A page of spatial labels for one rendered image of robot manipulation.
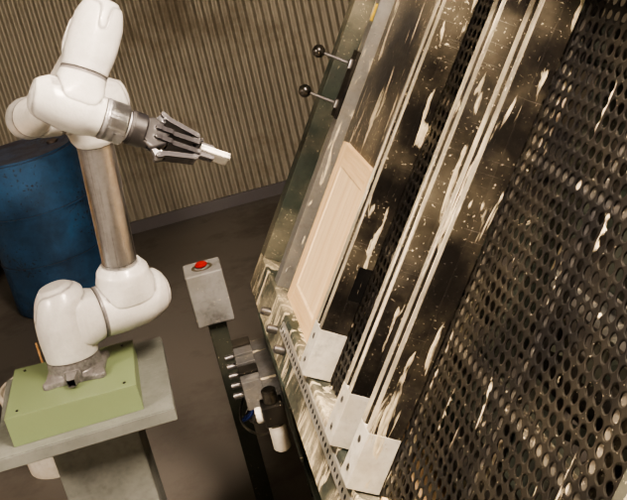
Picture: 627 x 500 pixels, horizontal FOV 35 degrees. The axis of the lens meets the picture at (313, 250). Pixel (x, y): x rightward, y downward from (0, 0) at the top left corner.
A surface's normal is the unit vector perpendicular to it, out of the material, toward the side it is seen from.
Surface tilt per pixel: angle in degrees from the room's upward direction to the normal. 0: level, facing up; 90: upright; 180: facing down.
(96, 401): 90
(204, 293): 90
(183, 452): 0
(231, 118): 90
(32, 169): 90
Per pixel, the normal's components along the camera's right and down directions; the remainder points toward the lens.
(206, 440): -0.21, -0.91
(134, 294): 0.47, 0.33
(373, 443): 0.18, 0.33
